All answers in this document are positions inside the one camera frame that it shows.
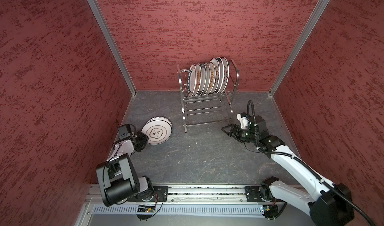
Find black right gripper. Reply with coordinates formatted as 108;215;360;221
221;123;259;143

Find white plate black emblem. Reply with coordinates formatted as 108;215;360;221
141;117;173;145

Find stainless steel dish rack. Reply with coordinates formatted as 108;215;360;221
177;60;240;132

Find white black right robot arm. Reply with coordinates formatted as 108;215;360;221
222;113;355;226

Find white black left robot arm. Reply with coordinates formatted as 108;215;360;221
96;133;154;207

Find left small circuit board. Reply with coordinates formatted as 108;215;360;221
137;205;157;214

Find small circuit board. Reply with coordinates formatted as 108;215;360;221
137;205;157;214
263;205;279;220

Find right small circuit board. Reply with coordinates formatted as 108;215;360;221
263;205;279;220

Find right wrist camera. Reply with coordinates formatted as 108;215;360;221
237;113;250;130

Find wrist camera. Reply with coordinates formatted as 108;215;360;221
237;113;250;130
117;124;134;142

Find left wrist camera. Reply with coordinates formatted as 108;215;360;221
117;124;134;142

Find black corrugated right cable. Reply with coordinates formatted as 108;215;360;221
246;99;378;226

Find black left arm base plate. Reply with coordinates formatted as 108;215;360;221
128;186;169;203

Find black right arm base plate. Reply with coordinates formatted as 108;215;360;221
245;186;272;203

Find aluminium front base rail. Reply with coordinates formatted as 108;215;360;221
74;183;340;218

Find aluminium left corner post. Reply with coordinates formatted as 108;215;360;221
87;0;137;96

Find aluminium corner post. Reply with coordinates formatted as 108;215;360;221
87;0;137;96
269;0;331;97

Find aluminium right corner post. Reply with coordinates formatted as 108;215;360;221
269;0;331;97

